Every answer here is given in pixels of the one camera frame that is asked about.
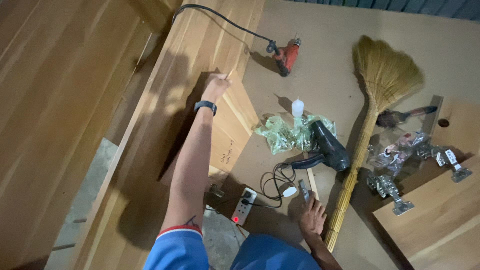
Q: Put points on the paint brush with dark bristles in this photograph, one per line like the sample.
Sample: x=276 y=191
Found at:
x=397 y=116

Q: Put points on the red electric drill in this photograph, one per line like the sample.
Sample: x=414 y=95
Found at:
x=288 y=56

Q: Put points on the wooden board with handwriting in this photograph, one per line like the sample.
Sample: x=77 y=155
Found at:
x=234 y=127

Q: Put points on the straw broom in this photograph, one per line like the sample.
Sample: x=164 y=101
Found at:
x=382 y=75

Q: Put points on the long wooden plank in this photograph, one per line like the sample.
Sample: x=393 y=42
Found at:
x=150 y=157

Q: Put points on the green plastic bag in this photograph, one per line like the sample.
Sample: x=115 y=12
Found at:
x=285 y=135

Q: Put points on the wood panel with round hole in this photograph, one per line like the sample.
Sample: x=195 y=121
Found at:
x=442 y=221

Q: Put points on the black hair dryer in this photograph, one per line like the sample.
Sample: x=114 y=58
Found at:
x=330 y=148

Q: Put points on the person's left fingers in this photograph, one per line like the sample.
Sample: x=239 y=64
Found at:
x=222 y=78

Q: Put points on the black wristwatch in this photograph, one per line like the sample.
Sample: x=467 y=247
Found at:
x=205 y=105

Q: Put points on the blue shirt with red trim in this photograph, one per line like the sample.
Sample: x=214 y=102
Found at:
x=176 y=251

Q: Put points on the small metal hand tool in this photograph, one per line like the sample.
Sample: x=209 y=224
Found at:
x=303 y=189

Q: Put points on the thin wooden strip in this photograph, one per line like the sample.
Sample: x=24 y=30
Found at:
x=312 y=180

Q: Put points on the clear printed plastic bag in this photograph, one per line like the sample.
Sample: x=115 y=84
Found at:
x=397 y=150

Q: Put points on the blue shorts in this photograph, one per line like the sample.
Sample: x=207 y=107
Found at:
x=273 y=255

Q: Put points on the person's left hand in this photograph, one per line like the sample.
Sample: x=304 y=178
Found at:
x=215 y=85

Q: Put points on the white power strip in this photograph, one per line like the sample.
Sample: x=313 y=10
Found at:
x=243 y=208

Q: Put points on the large wooden panels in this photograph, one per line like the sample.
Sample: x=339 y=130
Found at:
x=56 y=93

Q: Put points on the silver cabinet hinge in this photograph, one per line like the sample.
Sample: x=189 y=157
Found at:
x=388 y=189
x=448 y=159

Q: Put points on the white glue bottle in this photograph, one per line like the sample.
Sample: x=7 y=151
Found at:
x=297 y=108

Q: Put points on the white oval plug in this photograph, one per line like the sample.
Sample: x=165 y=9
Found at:
x=289 y=192

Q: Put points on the person's right hand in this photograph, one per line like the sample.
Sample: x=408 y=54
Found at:
x=312 y=219

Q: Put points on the small silver hinge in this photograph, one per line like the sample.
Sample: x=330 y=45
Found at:
x=216 y=190

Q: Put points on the small wooden pencil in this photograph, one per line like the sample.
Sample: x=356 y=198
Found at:
x=229 y=74

